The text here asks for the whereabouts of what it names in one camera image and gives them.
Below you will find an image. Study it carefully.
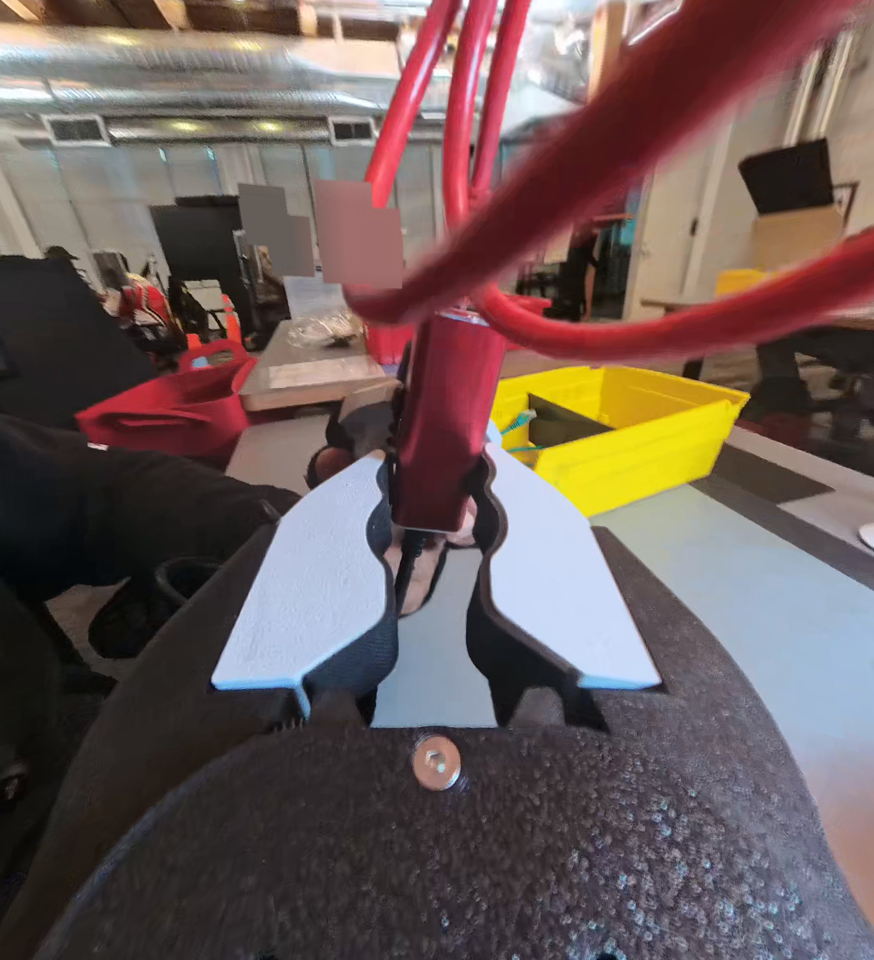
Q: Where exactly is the small yellow bin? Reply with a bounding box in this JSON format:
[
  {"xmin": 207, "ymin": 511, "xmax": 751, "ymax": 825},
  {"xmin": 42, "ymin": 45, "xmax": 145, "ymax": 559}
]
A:
[{"xmin": 714, "ymin": 266, "xmax": 774, "ymax": 299}]

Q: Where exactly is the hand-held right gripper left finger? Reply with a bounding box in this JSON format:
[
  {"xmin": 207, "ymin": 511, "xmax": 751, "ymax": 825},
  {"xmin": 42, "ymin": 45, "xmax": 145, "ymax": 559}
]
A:
[{"xmin": 210, "ymin": 451, "xmax": 402, "ymax": 719}]

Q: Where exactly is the red network switch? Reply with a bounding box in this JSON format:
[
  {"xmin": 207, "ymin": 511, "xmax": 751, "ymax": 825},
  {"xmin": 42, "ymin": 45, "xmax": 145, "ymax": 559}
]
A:
[{"xmin": 390, "ymin": 309, "xmax": 509, "ymax": 534}]

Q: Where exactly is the black bin divider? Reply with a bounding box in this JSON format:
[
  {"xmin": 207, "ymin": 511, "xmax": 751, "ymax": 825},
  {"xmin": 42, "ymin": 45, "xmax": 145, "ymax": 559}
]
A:
[{"xmin": 528, "ymin": 391, "xmax": 618, "ymax": 444}]

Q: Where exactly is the person's left forearm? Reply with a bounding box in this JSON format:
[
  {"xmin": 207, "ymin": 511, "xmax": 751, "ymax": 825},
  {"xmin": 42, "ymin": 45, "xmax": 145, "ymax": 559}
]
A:
[{"xmin": 0, "ymin": 396, "xmax": 304, "ymax": 605}]

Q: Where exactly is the black ethernet cable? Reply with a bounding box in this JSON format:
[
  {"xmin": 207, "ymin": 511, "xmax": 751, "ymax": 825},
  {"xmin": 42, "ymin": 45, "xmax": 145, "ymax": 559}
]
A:
[{"xmin": 394, "ymin": 527, "xmax": 449, "ymax": 612}]

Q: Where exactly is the silver ventilation duct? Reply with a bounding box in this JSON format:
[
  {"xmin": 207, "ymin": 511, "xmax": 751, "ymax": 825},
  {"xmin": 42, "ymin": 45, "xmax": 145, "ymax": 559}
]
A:
[{"xmin": 0, "ymin": 22, "xmax": 558, "ymax": 125}]

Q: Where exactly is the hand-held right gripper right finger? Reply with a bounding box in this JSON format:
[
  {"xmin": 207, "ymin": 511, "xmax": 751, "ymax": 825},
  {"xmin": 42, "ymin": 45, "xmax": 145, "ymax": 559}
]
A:
[{"xmin": 467, "ymin": 441, "xmax": 664, "ymax": 691}]

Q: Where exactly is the person's right hand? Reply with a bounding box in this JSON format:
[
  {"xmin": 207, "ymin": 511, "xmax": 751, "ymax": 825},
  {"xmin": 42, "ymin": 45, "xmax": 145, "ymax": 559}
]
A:
[{"xmin": 383, "ymin": 517, "xmax": 483, "ymax": 610}]

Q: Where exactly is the green ethernet cable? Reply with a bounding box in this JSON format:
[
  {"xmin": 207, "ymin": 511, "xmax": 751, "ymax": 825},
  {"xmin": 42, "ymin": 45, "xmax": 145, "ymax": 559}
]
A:
[{"xmin": 498, "ymin": 408, "xmax": 558, "ymax": 455}]

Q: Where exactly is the grey background table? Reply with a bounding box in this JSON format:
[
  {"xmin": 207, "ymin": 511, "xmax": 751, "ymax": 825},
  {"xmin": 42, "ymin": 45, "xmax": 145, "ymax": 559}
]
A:
[{"xmin": 240, "ymin": 318, "xmax": 408, "ymax": 414}]

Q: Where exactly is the yellow plastic bin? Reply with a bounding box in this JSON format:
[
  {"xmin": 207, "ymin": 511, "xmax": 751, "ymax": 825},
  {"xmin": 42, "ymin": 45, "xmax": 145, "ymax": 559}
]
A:
[{"xmin": 491, "ymin": 365, "xmax": 751, "ymax": 519}]

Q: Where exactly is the black panel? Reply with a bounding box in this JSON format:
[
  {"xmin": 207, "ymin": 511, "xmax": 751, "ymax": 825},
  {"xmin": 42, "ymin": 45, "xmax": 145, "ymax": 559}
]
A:
[{"xmin": 738, "ymin": 137, "xmax": 837, "ymax": 217}]

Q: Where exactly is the red ethernet cable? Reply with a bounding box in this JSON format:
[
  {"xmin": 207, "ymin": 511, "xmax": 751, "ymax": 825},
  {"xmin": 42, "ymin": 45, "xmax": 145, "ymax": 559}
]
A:
[{"xmin": 347, "ymin": 0, "xmax": 874, "ymax": 361}]

